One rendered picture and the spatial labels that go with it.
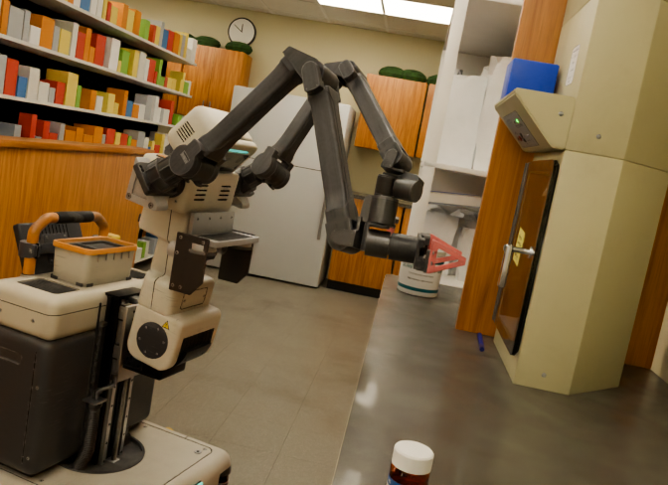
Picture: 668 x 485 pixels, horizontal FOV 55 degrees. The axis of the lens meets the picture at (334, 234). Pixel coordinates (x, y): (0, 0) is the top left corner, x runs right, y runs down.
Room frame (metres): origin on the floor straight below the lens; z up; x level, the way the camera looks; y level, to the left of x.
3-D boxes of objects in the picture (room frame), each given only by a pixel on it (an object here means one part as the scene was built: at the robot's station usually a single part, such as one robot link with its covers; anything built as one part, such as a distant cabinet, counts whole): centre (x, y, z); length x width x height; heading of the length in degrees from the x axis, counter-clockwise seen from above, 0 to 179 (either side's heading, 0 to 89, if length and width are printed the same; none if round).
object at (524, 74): (1.50, -0.37, 1.55); 0.10 x 0.10 x 0.09; 84
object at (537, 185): (1.42, -0.41, 1.19); 0.30 x 0.01 x 0.40; 174
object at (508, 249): (1.31, -0.37, 1.17); 0.05 x 0.03 x 0.10; 84
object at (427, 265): (1.30, -0.22, 1.16); 0.09 x 0.07 x 0.07; 85
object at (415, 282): (2.03, -0.29, 1.01); 0.13 x 0.13 x 0.15
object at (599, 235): (1.40, -0.54, 1.32); 0.32 x 0.25 x 0.77; 174
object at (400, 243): (1.34, -0.15, 1.16); 0.10 x 0.07 x 0.07; 175
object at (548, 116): (1.42, -0.36, 1.46); 0.32 x 0.11 x 0.10; 174
